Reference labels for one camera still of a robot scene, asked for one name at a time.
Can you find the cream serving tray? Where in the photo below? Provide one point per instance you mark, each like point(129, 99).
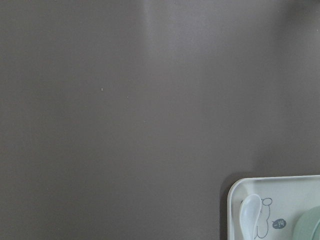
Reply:
point(284, 199)

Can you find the green bowl on tray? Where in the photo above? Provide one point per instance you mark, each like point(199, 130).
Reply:
point(308, 225)

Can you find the white plastic spoon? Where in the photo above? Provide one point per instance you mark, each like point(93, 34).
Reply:
point(248, 215)

